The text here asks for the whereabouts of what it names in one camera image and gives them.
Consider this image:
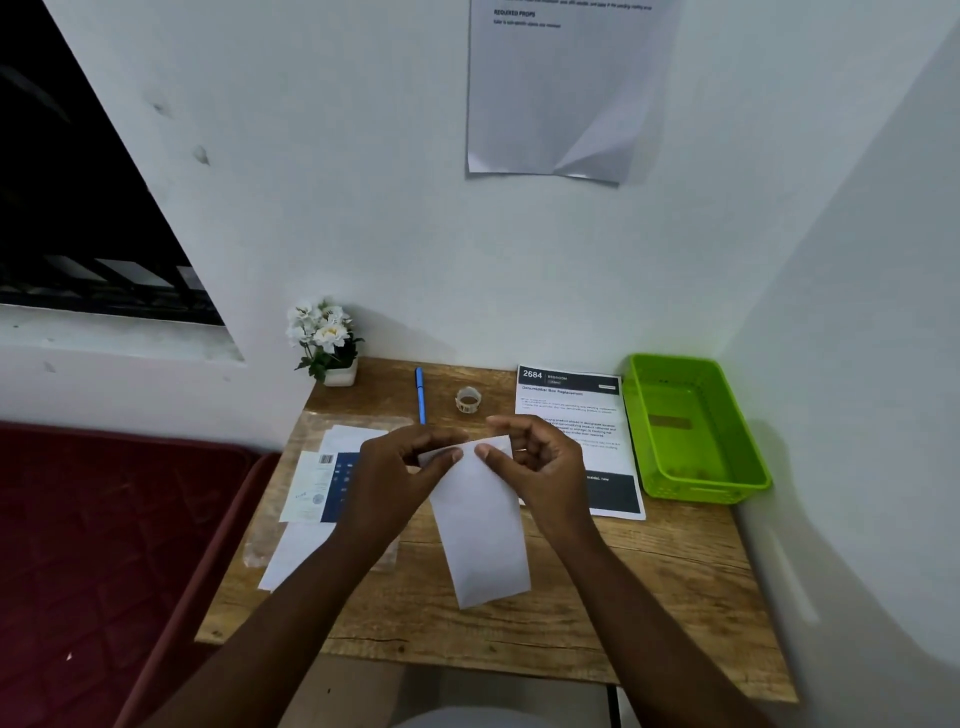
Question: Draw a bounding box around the person's left hand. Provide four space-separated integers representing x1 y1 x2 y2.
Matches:
333 423 470 549

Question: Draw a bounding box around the person's right hand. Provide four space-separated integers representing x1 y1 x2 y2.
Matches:
473 413 594 541

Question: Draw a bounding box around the single white envelope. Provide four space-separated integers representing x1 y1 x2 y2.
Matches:
416 436 533 611

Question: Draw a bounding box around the printed paper sheet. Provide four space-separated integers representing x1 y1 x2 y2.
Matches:
514 365 648 523

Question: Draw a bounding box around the stack of white envelopes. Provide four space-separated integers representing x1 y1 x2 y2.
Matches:
257 424 391 594

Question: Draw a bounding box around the green plastic tray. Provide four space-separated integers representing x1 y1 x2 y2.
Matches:
623 353 774 506

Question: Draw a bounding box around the person's left forearm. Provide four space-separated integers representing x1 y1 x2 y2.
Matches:
142 517 421 728

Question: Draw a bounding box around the person's right forearm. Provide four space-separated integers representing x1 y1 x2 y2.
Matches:
536 517 774 728

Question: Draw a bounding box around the clear plastic bag with card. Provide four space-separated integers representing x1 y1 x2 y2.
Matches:
241 408 421 575

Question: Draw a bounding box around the person's grey shirt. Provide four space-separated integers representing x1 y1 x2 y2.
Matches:
389 704 556 728

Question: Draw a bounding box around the blue and white label card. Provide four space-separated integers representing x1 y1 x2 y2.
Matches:
278 450 363 525

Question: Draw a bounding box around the potted white flower plant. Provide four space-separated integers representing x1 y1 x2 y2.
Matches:
284 299 365 388

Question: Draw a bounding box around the dark red mattress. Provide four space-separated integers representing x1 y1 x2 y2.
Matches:
0 419 283 728

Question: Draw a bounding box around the dark window with grille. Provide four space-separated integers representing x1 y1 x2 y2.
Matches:
0 0 226 328

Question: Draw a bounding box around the white paper sheet on wall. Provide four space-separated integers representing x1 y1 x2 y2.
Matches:
466 0 685 186

